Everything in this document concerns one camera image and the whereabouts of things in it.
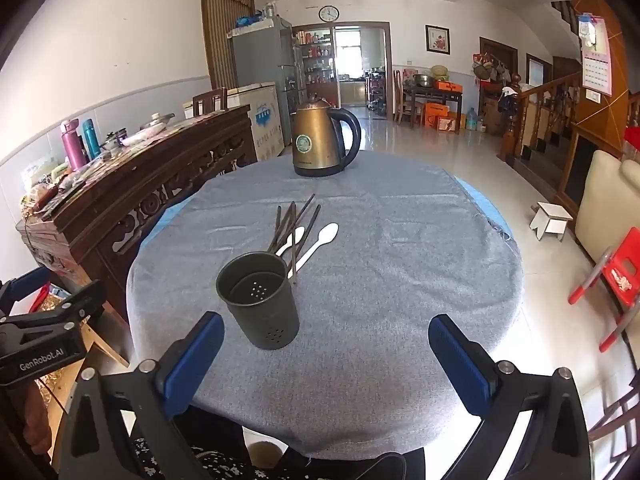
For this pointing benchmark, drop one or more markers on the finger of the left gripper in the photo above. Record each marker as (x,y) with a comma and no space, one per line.
(19,288)

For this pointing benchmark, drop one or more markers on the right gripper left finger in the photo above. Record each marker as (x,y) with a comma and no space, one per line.
(96,443)

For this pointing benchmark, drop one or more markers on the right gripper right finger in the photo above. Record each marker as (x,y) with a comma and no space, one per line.
(555,444)

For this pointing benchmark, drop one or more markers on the dark metal utensil holder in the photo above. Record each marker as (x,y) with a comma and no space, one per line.
(256,289)

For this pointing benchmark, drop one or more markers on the dark wooden chopstick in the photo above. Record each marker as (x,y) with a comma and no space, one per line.
(298,246)
(275,237)
(291,266)
(286,219)
(300,215)

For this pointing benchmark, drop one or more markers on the white plastic spoon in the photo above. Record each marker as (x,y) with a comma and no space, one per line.
(325,236)
(293,239)

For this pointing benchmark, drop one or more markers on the person's left hand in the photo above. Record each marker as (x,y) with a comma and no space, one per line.
(37,432)

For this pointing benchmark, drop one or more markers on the carved dark wooden sideboard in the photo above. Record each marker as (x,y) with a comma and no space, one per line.
(97,233)

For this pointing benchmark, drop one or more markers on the teal thermos bottle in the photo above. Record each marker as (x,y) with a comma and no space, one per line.
(92,143)

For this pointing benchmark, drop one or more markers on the pink thermos bottle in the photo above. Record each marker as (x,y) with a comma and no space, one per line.
(73,146)

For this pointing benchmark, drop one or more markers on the red plastic chair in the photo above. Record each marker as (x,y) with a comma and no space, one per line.
(620,269)

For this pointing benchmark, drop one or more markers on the small white stool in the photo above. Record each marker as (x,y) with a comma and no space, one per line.
(550,219)

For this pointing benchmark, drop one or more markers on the blue table cover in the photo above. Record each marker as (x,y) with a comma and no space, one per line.
(489,210)

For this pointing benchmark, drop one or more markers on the cream sofa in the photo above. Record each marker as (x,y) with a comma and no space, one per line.
(610,205)

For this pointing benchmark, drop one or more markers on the grey tablecloth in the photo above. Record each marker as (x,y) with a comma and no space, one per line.
(359,379)

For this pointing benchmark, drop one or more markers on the wooden chair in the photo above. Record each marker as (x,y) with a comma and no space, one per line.
(209,102)

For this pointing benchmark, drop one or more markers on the white chest freezer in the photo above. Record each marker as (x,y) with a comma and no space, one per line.
(264,115)

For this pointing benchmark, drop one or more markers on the gold electric kettle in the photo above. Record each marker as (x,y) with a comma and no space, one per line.
(326,139)

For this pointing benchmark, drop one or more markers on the water jug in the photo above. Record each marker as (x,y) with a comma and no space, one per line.
(471,119)

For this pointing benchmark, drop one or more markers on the grey refrigerator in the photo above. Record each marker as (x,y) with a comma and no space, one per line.
(266,51)

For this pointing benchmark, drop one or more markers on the wooden stair railing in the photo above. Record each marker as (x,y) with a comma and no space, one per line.
(533,116)

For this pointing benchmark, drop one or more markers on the orange box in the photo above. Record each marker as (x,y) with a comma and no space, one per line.
(432,112)

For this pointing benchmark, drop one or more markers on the dark wooden side table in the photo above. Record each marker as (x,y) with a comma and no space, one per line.
(444,93)

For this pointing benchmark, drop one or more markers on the framed flower picture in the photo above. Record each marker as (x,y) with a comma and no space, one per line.
(437,39)

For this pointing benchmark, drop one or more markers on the wall calendar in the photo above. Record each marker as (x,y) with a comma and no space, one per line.
(596,58)

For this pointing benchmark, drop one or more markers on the round wall clock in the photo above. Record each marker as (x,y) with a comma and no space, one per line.
(329,13)

